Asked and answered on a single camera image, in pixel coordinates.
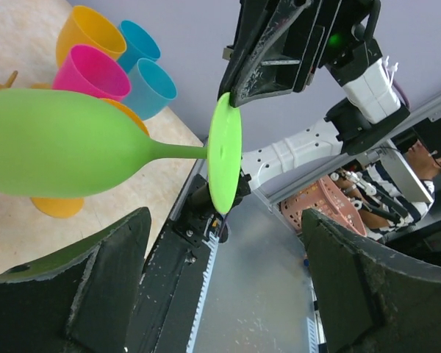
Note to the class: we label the seated person striped shirt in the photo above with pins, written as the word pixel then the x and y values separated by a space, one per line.
pixel 426 165

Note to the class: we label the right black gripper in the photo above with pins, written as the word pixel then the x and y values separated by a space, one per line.
pixel 279 45

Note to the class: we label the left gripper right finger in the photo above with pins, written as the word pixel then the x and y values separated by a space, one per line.
pixel 371 298

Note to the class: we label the green wine glass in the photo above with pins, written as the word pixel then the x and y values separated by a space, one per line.
pixel 63 144

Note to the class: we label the pink plastic basket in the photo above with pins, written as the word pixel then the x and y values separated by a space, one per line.
pixel 325 197

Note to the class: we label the light blue wine glass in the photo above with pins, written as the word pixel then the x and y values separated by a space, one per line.
pixel 152 89

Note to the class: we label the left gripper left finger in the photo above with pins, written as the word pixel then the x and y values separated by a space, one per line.
pixel 79 298

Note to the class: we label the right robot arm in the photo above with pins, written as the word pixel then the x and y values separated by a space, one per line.
pixel 370 110

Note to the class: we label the orange wine glass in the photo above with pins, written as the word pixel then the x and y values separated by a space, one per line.
pixel 66 208
pixel 85 25

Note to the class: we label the magenta wine glass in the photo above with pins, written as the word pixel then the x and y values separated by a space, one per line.
pixel 90 71

